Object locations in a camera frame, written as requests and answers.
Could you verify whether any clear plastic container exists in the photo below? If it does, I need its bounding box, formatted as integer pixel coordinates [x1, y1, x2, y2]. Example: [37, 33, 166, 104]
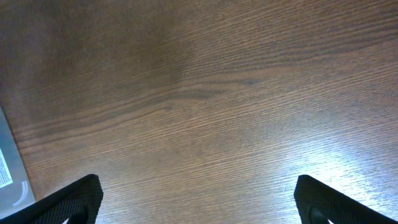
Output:
[0, 110, 35, 219]

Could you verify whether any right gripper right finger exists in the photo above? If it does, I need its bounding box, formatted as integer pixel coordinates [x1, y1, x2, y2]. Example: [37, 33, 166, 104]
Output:
[294, 175, 397, 224]

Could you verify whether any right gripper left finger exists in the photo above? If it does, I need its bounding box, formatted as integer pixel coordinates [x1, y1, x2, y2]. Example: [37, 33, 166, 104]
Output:
[1, 174, 103, 224]

